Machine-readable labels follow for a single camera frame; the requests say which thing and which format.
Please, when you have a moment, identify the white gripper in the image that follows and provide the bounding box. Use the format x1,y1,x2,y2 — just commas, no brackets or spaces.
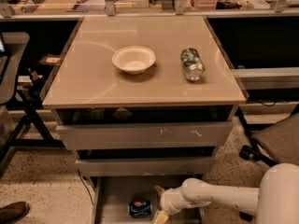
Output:
152,186,187,224

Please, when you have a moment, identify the blue pepsi can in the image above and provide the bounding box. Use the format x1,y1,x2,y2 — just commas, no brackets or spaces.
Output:
128,200,152,217

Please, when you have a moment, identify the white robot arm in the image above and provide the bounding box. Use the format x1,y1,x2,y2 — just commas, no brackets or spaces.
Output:
153,163,299,224

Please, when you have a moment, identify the open bottom drawer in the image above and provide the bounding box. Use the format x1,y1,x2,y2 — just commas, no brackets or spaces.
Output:
90,175,207,224

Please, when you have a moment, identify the grey middle drawer front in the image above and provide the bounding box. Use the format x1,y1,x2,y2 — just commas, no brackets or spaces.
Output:
76,157,216,176

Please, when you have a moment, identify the grey drawer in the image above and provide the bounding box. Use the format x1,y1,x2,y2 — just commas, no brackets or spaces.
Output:
56,121,233,150
76,157,216,176

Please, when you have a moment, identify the grey top drawer front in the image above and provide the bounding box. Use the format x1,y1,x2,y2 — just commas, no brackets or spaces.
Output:
56,121,233,150

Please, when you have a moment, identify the grey drawer cabinet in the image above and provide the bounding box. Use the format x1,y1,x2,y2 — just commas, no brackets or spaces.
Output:
41,15,249,187

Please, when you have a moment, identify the green soda can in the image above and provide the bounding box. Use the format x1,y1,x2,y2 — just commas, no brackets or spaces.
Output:
180,48,206,82

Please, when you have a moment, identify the grey office chair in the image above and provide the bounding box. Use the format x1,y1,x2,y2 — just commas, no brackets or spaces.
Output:
237,108,299,224

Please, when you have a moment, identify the brown shoe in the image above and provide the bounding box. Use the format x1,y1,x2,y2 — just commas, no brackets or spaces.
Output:
0,202,30,224

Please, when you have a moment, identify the white paper bowl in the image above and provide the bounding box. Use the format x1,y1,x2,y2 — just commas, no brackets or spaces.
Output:
112,46,156,75

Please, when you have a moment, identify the black floor cable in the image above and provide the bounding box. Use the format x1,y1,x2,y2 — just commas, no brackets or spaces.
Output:
77,169,95,205

